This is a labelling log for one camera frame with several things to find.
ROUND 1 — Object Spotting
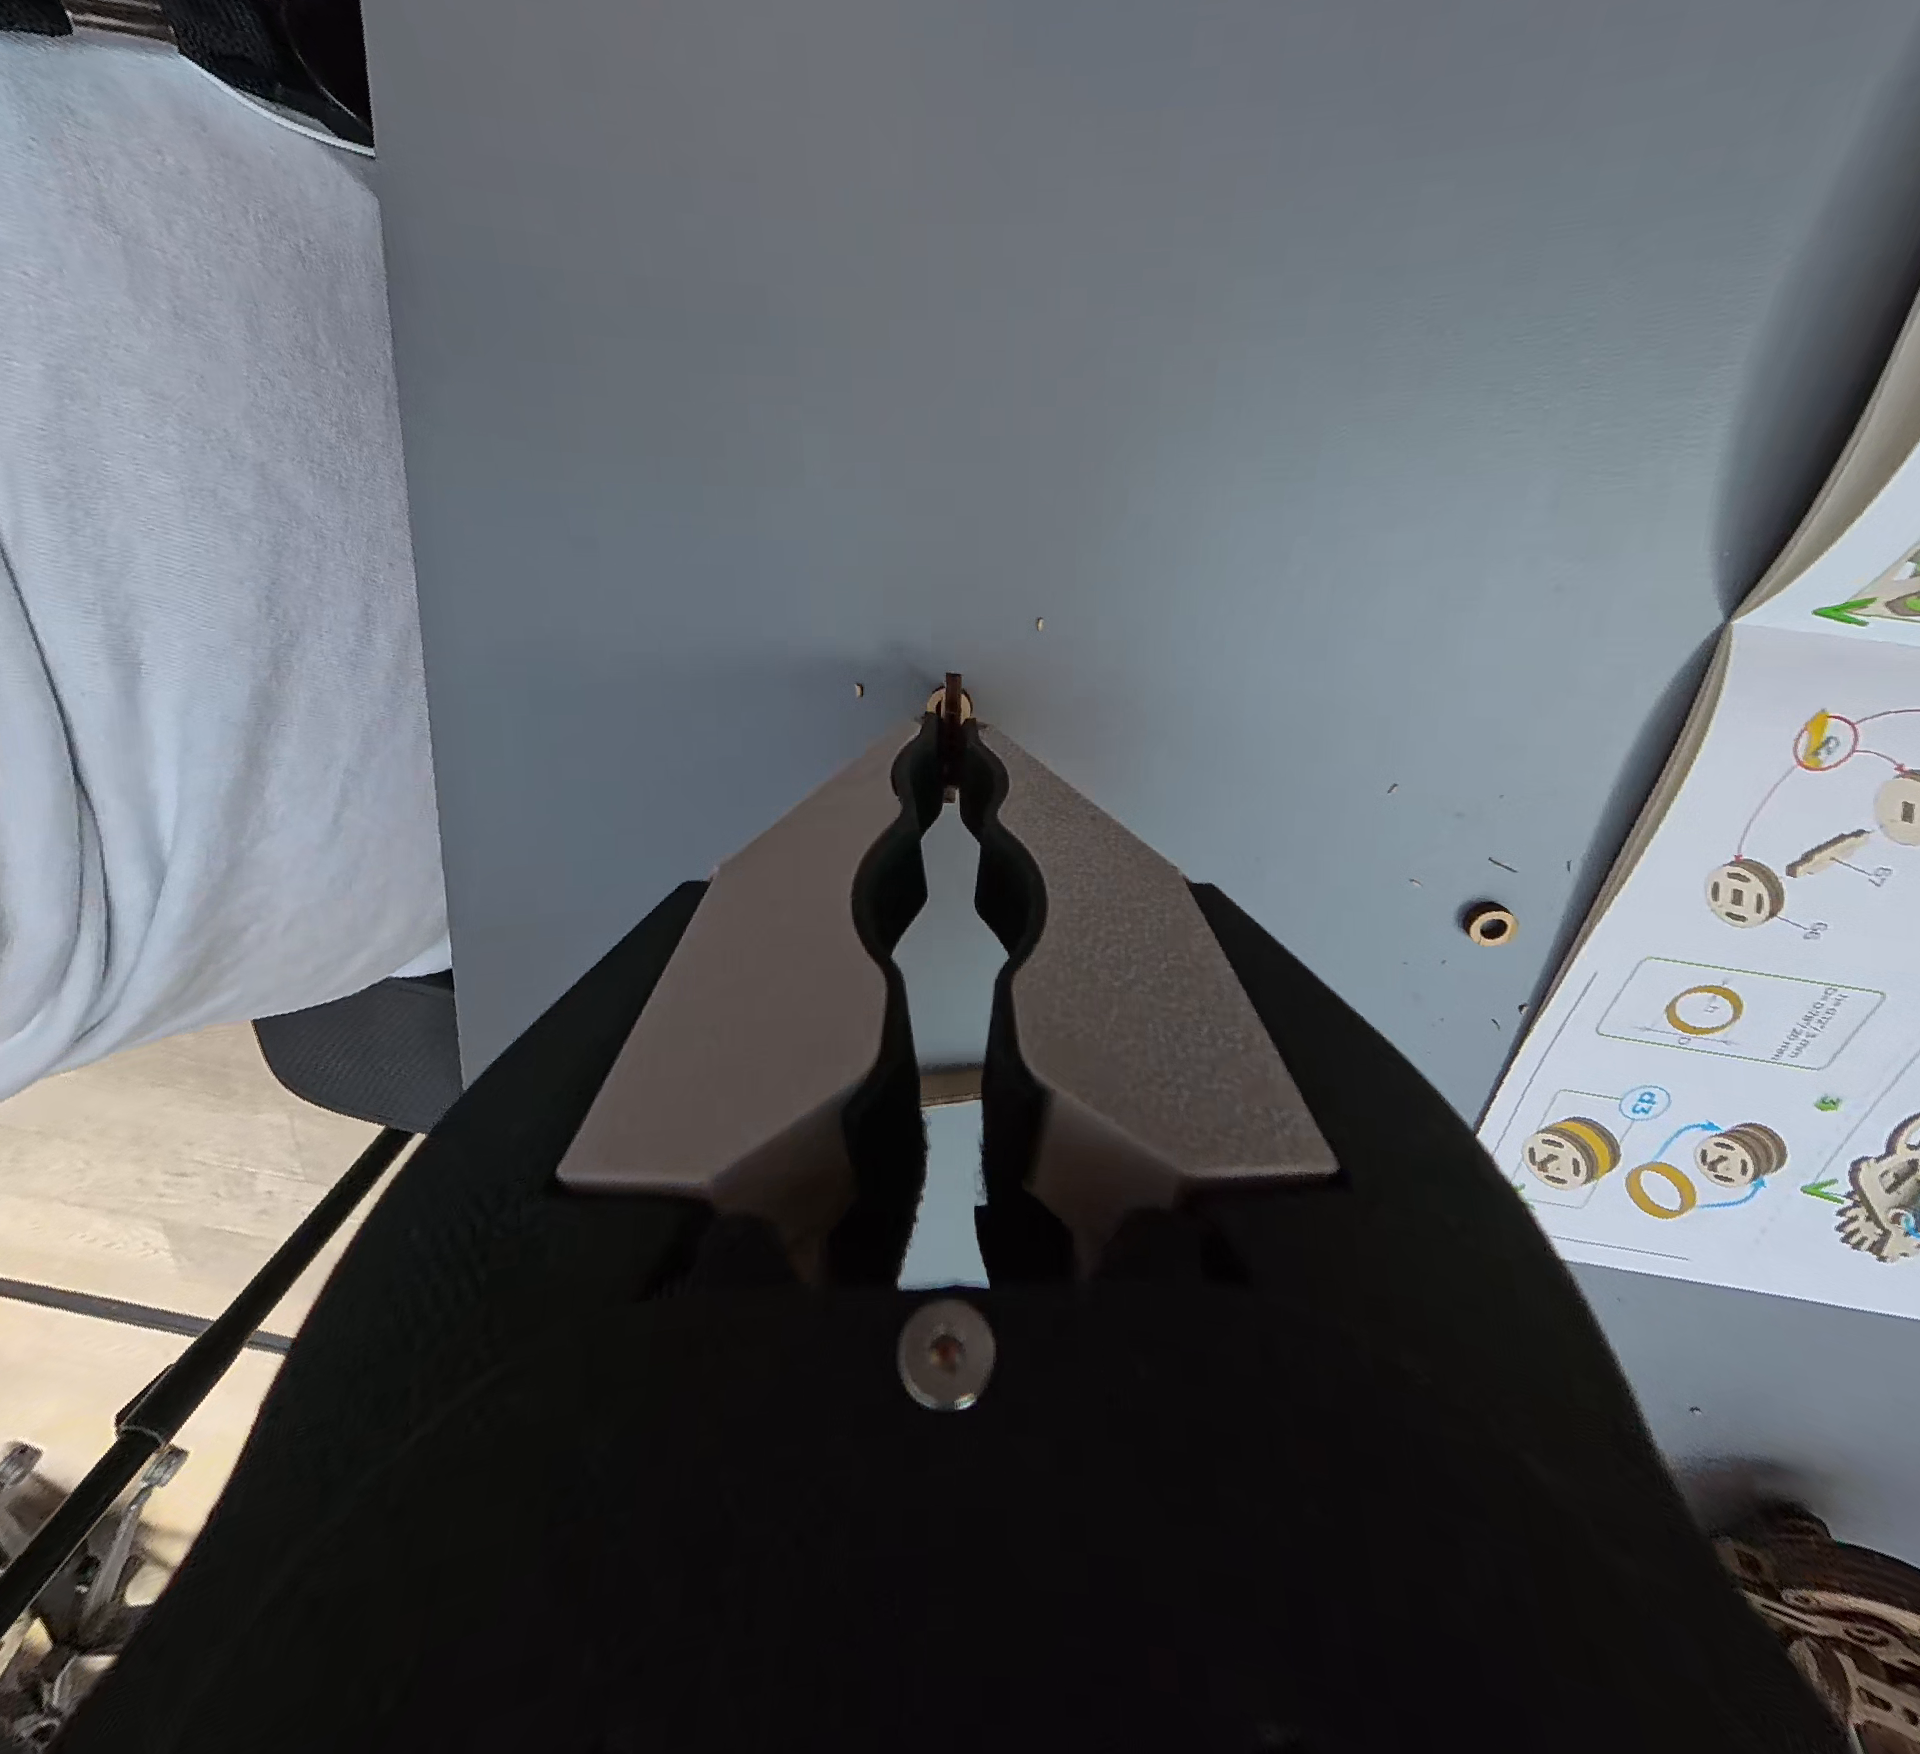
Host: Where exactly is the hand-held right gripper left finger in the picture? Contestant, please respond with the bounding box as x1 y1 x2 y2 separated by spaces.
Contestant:
558 721 953 1288

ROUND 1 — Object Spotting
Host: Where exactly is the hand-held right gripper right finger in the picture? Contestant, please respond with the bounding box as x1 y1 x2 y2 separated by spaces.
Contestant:
953 722 1339 1288

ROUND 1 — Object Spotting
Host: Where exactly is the grey desk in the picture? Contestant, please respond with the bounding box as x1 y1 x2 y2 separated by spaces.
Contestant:
345 0 1920 1560

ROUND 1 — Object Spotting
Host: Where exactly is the black office chair seat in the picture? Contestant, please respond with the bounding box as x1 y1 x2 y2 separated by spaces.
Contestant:
253 974 459 1133

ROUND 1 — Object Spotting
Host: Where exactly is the illustrated instruction booklet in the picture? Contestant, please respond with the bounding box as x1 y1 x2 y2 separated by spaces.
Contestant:
1477 284 1920 1302

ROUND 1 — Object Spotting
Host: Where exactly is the black rod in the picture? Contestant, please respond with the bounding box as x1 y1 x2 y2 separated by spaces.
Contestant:
0 1125 425 1621

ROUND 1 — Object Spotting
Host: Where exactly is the person in white shirt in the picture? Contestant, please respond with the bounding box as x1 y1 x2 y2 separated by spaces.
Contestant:
0 0 451 1103

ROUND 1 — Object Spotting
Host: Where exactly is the metal clamp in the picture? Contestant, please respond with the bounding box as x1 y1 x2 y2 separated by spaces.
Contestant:
0 1440 189 1754

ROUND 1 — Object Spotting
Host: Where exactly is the wooden model ship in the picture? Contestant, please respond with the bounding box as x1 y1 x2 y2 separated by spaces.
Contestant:
1710 1500 1920 1754

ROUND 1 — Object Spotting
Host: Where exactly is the black shoulder strap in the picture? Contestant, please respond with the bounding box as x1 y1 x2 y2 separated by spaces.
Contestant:
0 0 374 152

